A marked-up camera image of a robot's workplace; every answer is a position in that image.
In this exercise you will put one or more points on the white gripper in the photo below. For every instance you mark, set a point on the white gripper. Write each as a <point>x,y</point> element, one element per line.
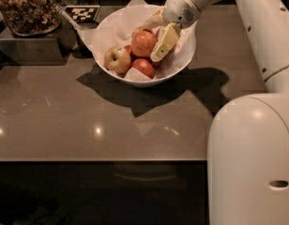
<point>179,9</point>

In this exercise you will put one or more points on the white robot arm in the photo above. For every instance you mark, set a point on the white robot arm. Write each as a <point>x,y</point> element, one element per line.
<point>248,143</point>

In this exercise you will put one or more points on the top red apple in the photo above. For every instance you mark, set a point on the top red apple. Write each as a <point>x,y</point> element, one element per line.
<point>143,42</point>

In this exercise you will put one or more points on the small red apple middle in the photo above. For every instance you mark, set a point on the small red apple middle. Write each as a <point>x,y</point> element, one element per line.
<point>155,65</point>

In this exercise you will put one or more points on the front red apple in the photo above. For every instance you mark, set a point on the front red apple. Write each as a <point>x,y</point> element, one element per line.
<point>144,67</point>

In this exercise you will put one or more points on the white bowl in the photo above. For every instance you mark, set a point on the white bowl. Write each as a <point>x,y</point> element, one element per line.
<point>182,63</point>

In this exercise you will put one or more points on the white paper bowl liner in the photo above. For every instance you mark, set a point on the white paper bowl liner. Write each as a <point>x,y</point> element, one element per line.
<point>119,25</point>

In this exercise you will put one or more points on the yellow-green apple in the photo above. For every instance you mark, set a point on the yellow-green apple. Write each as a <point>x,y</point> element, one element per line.
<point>118,60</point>

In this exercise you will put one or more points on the black white fiducial marker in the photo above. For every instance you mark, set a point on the black white fiducial marker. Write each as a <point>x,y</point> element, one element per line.
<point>82,14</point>

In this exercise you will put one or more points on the dark metal stand box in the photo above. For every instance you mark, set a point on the dark metal stand box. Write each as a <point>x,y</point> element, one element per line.
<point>49,50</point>

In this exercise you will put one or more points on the glass jar of granola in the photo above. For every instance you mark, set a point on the glass jar of granola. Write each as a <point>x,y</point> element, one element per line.
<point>28,18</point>

